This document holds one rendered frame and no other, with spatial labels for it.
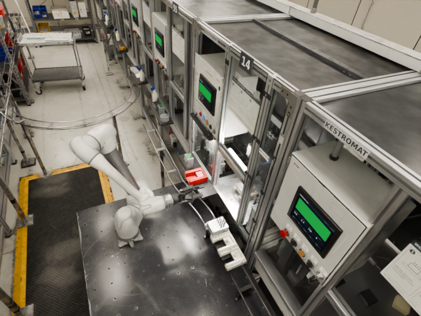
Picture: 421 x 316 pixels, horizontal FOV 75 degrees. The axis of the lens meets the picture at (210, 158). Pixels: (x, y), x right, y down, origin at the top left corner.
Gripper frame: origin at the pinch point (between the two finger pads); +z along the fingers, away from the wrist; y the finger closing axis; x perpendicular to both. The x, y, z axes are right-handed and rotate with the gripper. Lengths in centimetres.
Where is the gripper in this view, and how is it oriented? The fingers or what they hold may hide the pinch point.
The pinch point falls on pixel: (199, 190)
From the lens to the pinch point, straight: 189.7
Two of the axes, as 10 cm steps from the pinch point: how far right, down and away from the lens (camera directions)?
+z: 9.0, -2.3, 3.6
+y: 0.7, -7.5, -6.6
